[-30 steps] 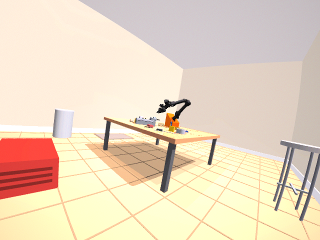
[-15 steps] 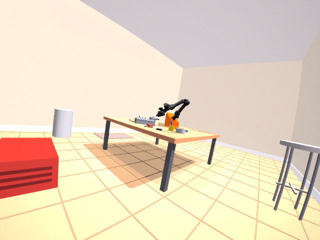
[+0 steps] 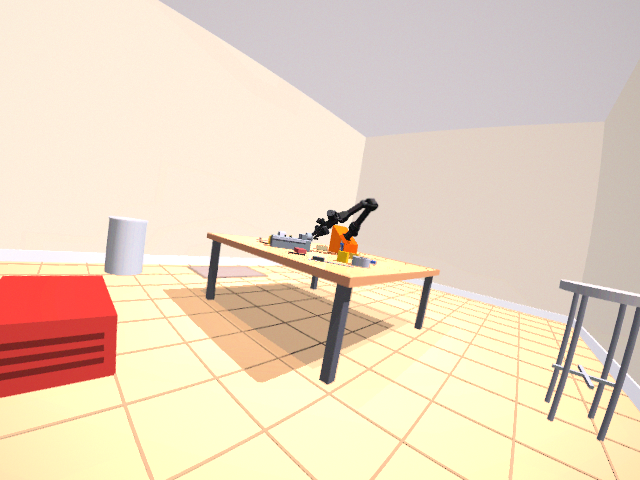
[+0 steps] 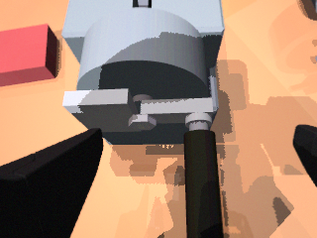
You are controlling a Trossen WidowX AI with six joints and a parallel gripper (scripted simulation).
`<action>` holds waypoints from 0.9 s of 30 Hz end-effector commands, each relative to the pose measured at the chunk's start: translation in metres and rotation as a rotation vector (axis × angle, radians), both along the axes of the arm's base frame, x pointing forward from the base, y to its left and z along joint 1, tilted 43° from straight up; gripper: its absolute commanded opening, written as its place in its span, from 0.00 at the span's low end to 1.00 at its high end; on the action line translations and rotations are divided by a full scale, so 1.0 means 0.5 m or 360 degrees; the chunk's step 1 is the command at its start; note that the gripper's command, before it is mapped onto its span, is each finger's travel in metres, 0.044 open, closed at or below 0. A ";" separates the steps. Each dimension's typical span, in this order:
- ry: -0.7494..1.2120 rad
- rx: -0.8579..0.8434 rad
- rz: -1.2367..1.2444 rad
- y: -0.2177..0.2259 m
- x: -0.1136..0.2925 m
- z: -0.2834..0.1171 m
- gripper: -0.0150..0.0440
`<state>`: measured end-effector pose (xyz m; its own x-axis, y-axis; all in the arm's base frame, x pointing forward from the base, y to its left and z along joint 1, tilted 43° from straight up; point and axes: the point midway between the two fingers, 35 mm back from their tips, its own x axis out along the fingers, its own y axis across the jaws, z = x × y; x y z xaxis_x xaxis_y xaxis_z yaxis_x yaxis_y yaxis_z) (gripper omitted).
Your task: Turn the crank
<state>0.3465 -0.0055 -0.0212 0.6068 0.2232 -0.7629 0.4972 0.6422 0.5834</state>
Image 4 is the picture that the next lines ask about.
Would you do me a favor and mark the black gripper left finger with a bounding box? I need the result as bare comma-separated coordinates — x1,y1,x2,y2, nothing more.
0,128,104,238

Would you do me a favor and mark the red rectangular block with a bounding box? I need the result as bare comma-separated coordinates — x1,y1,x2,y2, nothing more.
0,23,57,87

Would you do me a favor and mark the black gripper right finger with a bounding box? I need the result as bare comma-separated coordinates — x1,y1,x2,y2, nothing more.
292,124,317,188

